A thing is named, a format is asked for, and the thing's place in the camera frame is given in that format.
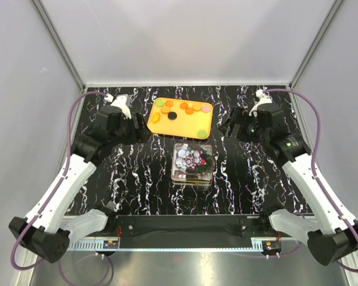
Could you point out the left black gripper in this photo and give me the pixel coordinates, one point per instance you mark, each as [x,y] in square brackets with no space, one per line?
[140,132]

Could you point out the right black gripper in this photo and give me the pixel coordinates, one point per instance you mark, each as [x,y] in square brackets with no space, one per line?
[238,118]

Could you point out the orange fish cookie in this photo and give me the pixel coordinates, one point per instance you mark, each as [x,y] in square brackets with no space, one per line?
[155,118]

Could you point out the gold tin lid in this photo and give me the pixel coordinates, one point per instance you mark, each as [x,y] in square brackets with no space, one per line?
[192,159]

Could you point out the gold cookie tin box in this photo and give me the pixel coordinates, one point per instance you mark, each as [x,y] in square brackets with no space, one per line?
[192,180]

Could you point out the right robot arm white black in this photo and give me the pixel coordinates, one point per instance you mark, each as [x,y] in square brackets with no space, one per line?
[333,233]

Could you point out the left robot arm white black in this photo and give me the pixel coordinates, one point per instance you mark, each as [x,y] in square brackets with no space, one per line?
[42,231]

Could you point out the pink round cookie right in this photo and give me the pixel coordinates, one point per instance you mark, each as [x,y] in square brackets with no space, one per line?
[206,108]

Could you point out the orange round cookie left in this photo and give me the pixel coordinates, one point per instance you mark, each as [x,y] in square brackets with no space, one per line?
[165,110]

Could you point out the orange round cookie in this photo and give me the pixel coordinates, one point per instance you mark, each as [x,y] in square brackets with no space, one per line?
[165,110]
[197,106]

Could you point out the green round cookie bottom right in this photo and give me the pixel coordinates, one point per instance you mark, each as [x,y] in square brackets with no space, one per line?
[202,134]

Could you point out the green round cookie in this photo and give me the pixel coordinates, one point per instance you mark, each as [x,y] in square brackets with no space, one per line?
[159,103]
[202,134]

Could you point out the green round cookie top left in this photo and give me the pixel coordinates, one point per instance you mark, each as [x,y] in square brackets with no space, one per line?
[159,103]

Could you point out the black round cookie on tray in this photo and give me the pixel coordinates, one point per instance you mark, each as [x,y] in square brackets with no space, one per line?
[172,115]

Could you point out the orange round cookie right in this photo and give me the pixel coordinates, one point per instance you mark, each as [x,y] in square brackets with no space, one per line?
[197,106]

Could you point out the orange plastic tray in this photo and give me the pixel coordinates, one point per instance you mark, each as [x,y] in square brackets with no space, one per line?
[185,126]

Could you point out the orange scalloped cookie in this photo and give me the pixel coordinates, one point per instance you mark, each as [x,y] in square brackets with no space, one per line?
[189,111]

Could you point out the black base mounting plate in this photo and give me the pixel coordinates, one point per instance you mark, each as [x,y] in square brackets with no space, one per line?
[245,225]

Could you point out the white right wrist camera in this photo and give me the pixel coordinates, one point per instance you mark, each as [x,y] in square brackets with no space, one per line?
[261,98]

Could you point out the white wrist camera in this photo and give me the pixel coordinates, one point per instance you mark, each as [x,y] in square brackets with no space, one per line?
[261,98]
[120,101]

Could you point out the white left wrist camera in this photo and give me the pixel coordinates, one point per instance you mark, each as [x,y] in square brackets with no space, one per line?
[120,101]

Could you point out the aluminium frame rail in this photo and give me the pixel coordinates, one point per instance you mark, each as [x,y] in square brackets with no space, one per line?
[174,240]

